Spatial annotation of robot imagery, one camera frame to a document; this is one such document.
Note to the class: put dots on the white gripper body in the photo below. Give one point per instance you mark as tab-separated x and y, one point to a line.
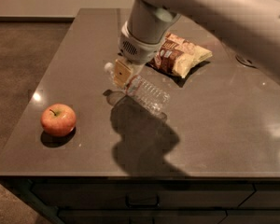
139	51

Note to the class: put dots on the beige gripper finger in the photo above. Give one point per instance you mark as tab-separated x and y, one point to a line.
122	72

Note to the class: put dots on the clear plastic water bottle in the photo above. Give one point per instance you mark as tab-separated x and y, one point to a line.
148	95

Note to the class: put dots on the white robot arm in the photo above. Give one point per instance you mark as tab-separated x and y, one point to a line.
249	27

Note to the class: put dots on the brown and yellow chip bag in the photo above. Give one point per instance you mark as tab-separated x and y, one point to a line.
177	56

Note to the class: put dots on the red apple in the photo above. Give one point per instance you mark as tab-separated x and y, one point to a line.
58	120

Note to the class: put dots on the dark cabinet drawer handle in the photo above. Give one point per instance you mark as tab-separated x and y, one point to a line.
142	201

